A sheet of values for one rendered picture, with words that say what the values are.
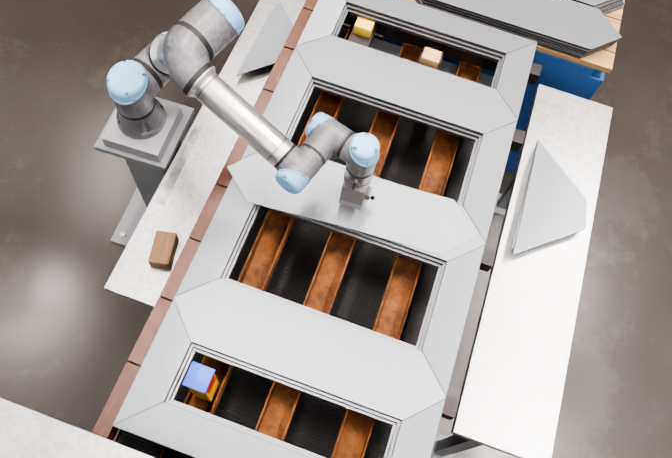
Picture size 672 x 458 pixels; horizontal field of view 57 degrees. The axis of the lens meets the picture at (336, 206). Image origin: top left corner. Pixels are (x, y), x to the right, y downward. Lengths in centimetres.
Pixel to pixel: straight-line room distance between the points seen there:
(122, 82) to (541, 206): 128
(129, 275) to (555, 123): 144
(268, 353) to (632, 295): 179
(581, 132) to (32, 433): 179
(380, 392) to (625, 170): 195
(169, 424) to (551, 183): 130
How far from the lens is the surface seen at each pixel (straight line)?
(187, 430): 162
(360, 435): 178
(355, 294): 200
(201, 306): 167
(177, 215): 196
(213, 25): 155
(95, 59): 323
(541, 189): 202
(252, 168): 182
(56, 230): 281
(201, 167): 203
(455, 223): 181
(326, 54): 206
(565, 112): 226
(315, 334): 164
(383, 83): 201
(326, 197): 177
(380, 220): 176
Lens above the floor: 244
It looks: 64 degrees down
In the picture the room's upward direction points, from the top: 11 degrees clockwise
